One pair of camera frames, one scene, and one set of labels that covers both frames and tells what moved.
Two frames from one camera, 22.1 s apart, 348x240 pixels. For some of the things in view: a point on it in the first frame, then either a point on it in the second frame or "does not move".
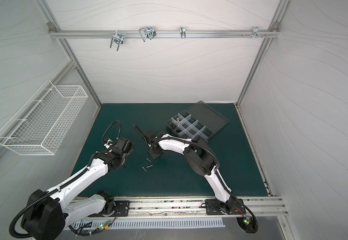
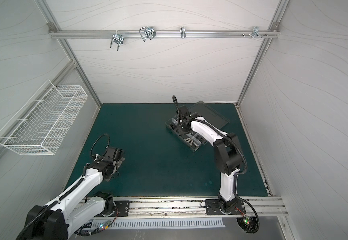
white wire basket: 40,126 does not move
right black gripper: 150,141 → 179,126
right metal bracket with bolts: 256,33 does not move
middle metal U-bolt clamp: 149,32 does not move
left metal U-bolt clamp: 118,38 does not move
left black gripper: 129,152 → 120,161
